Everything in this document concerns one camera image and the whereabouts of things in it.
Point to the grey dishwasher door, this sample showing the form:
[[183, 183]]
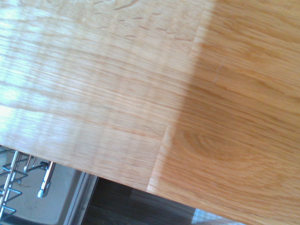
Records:
[[58, 194]]

